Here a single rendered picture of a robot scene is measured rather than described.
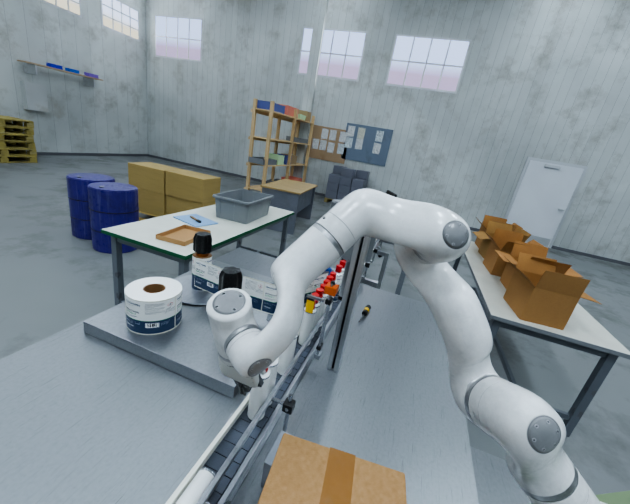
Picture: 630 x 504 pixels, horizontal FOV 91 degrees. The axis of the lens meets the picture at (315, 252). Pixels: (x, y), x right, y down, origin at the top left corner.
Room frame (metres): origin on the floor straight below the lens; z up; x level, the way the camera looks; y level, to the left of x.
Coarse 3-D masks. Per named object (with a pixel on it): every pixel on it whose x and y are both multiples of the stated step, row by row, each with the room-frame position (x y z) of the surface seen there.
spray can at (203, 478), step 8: (200, 472) 0.47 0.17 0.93; (208, 472) 0.47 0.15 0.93; (192, 480) 0.46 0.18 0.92; (200, 480) 0.45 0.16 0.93; (208, 480) 0.46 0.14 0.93; (192, 488) 0.44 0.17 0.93; (200, 488) 0.44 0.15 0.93; (184, 496) 0.42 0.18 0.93; (192, 496) 0.42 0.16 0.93; (200, 496) 0.43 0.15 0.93
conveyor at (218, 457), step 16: (336, 304) 1.44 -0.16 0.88; (304, 352) 1.01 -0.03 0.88; (288, 384) 0.83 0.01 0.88; (240, 416) 0.67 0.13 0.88; (240, 432) 0.63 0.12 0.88; (256, 432) 0.63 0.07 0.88; (224, 448) 0.57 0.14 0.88; (208, 464) 0.52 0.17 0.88; (240, 464) 0.54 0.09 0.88; (224, 480) 0.50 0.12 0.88
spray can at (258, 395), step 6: (270, 372) 0.69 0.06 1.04; (264, 378) 0.67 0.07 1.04; (264, 384) 0.67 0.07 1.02; (252, 390) 0.67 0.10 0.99; (258, 390) 0.66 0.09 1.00; (264, 390) 0.67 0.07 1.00; (252, 396) 0.67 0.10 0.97; (258, 396) 0.66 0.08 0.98; (264, 396) 0.67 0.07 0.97; (252, 402) 0.67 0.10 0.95; (258, 402) 0.66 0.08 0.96; (252, 408) 0.66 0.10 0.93; (258, 408) 0.66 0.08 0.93; (252, 414) 0.66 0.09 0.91; (264, 414) 0.69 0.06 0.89
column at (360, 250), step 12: (360, 240) 0.99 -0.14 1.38; (360, 252) 1.00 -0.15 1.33; (360, 264) 0.99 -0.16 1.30; (348, 276) 1.00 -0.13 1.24; (360, 276) 0.99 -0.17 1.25; (348, 288) 0.99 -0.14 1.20; (348, 300) 1.00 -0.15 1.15; (348, 312) 0.99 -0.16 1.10; (336, 324) 1.00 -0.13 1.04; (348, 324) 0.99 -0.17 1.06; (336, 336) 1.00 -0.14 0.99; (336, 348) 1.00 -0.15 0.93; (336, 360) 0.99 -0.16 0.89; (336, 372) 0.99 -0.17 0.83
